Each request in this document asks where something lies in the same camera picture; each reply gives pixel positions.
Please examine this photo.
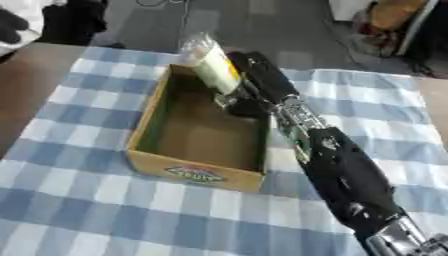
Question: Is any person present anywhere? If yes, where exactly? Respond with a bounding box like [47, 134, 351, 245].
[0, 0, 111, 57]

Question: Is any bag on floor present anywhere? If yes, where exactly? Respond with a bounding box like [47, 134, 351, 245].
[348, 0, 448, 58]

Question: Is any clear white packet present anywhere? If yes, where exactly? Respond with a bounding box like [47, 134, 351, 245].
[175, 32, 244, 96]

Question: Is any tan cardboard box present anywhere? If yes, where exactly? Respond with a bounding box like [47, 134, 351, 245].
[124, 63, 273, 194]

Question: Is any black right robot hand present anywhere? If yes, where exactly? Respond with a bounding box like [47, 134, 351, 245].
[213, 50, 301, 119]

